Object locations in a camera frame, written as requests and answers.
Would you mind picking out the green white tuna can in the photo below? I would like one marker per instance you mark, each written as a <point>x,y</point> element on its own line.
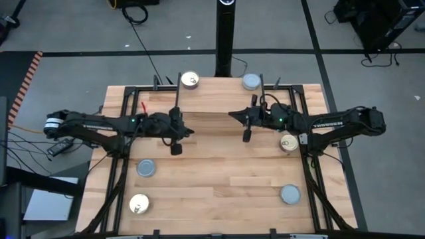
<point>146,168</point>
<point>251,82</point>
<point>289,194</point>

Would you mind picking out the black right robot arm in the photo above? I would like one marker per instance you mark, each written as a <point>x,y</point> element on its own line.
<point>332,124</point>

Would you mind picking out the black table clamp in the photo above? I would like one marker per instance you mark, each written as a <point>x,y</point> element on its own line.
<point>273,233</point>
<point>156,233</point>

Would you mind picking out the black computer cart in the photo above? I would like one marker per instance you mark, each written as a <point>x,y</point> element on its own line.
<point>375,23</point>

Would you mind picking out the grey metal base plate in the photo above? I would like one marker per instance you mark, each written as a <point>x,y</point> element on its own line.
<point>303,139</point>

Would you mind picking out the white panel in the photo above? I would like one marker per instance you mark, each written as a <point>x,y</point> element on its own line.
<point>50,204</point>

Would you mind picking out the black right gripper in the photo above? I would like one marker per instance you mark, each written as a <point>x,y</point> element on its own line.
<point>265,123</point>

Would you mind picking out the black tower fan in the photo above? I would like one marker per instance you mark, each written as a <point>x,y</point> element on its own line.
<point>225,40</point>

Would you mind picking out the black aluminium table frame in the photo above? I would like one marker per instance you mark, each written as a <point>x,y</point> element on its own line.
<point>130,90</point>

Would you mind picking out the wooden shelf black frame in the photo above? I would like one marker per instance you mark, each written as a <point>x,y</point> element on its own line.
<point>219,96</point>

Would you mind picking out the black equipment box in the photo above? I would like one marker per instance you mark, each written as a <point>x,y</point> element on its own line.
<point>139,2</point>

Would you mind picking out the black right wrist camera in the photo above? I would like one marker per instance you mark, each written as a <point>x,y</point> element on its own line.
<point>270,111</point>

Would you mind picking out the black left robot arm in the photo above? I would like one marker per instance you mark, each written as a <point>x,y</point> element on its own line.
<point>99,126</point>

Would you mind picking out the black floor mat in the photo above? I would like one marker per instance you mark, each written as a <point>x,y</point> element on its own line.
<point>13,73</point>

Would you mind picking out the black power adapter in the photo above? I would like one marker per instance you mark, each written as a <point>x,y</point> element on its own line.
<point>59,147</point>

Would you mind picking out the black desk leg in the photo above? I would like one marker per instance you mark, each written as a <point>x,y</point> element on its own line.
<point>43,181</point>

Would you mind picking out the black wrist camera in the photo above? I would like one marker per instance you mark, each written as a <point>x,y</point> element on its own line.
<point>270,111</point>
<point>162,120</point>

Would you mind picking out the blue red salmon can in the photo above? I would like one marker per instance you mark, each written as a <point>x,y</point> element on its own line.
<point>289,143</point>
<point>190,83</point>
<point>139,204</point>

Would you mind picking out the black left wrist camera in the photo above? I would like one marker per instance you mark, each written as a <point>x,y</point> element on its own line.
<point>162,120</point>

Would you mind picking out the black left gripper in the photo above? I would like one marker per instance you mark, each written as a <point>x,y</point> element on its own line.
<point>172,131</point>

